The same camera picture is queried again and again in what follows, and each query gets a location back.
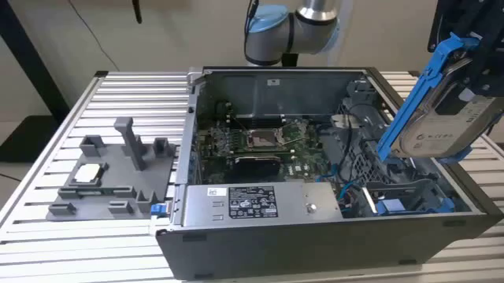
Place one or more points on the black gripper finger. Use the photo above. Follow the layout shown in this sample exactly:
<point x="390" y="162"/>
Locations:
<point x="489" y="67"/>
<point x="438" y="20"/>

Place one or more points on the hard disk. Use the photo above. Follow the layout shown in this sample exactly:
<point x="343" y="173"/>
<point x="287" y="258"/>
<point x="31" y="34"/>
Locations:
<point x="433" y="138"/>

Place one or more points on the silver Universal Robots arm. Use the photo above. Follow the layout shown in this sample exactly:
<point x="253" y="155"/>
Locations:
<point x="271" y="38"/>

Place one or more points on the blue disk carrier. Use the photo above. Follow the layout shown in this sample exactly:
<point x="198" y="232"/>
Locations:
<point x="389" y="206"/>

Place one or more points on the black table corner cap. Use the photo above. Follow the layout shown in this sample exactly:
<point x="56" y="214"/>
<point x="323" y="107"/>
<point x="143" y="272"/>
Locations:
<point x="413" y="73"/>
<point x="100" y="73"/>

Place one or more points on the green motherboard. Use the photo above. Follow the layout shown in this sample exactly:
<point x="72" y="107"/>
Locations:
<point x="306" y="156"/>

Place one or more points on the CPU socket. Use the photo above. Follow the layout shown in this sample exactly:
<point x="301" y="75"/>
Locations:
<point x="262" y="138"/>

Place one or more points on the thin metal locking lever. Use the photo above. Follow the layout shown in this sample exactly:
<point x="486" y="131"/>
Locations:
<point x="239" y="122"/>

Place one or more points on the black graphics card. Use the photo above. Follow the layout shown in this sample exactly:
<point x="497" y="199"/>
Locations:
<point x="255" y="168"/>

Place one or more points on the silver power supply unit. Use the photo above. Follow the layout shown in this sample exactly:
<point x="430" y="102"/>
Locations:
<point x="283" y="203"/>

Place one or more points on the black hanging object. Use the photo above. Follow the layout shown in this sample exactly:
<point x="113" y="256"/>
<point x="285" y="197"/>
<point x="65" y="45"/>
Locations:
<point x="136" y="11"/>

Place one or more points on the grey open PC case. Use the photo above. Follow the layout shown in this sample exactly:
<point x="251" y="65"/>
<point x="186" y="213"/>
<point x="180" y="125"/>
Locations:
<point x="299" y="250"/>

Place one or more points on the grey parts rack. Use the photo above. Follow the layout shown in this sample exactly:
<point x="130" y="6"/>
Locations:
<point x="117" y="165"/>

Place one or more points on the blue case latch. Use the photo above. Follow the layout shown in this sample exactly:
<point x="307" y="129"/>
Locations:
<point x="156" y="210"/>

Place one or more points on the silver CPU chip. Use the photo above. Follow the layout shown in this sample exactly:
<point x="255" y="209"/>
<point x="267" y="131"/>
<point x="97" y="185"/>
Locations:
<point x="88" y="173"/>

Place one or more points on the green RAM stick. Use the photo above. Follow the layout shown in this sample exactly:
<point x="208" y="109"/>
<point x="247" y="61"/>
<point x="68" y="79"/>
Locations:
<point x="103" y="192"/>

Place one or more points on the black stand with pole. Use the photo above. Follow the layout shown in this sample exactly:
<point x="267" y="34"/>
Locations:
<point x="27" y="59"/>

